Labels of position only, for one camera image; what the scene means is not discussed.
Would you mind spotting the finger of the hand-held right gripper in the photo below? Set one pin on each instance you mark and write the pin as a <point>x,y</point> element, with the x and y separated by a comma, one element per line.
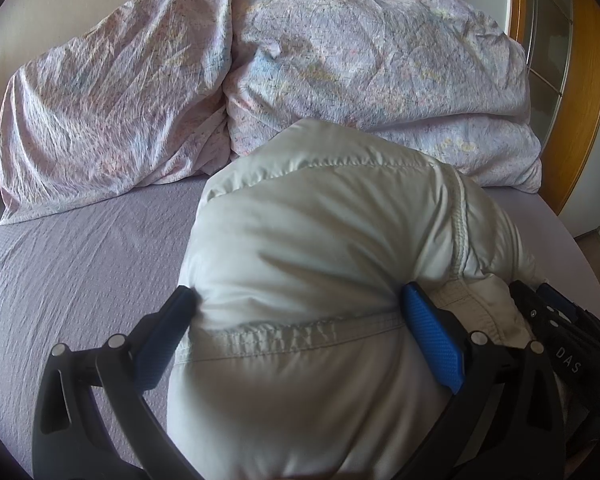
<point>555,299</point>

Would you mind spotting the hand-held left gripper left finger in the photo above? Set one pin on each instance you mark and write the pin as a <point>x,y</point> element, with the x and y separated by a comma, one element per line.
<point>165,340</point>

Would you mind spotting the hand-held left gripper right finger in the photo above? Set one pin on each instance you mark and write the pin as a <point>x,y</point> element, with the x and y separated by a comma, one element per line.
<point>432,340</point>

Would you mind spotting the white puffer jacket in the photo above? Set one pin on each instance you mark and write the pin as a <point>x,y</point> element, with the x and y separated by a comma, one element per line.
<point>305,235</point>

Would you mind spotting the wooden nightstand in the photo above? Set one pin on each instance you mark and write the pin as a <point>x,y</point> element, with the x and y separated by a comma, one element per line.
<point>597,252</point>

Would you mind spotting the wooden wardrobe with glass doors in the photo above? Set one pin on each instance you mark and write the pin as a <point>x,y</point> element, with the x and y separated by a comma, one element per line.
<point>585,85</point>

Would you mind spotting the pink floral duvet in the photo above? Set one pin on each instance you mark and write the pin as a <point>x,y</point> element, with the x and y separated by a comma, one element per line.
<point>330,50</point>

